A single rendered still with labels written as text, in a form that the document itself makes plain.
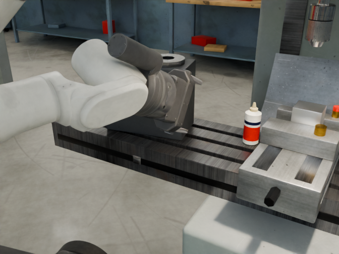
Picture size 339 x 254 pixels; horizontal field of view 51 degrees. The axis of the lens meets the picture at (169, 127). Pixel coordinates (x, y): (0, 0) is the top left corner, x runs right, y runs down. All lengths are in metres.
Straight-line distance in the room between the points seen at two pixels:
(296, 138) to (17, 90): 0.53
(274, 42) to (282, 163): 0.55
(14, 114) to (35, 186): 2.07
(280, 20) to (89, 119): 0.82
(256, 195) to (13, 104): 0.46
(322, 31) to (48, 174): 2.16
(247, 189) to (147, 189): 1.66
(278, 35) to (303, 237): 0.64
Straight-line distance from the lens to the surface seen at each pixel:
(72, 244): 1.13
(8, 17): 0.36
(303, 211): 0.70
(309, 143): 0.77
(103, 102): 0.48
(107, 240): 2.01
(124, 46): 0.51
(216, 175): 0.84
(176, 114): 0.67
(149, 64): 0.55
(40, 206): 2.33
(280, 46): 1.19
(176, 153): 0.87
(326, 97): 1.15
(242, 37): 5.32
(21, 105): 0.47
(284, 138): 0.77
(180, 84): 0.66
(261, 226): 0.81
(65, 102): 0.48
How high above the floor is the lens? 1.35
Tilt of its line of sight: 25 degrees down
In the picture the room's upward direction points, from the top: straight up
